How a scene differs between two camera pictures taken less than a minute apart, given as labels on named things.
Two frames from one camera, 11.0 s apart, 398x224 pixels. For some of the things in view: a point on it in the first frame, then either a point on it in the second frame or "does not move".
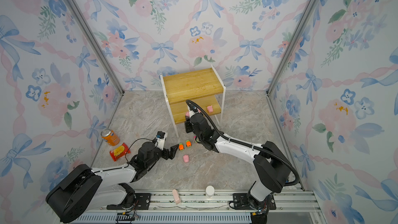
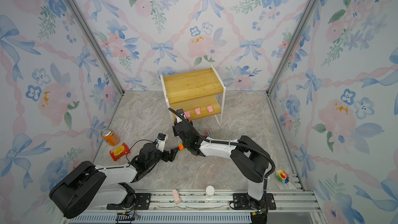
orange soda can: [110, 137] does not move
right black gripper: [187, 125] -> [175, 129]
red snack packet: [119, 151] does not move
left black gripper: [172, 152] does not move
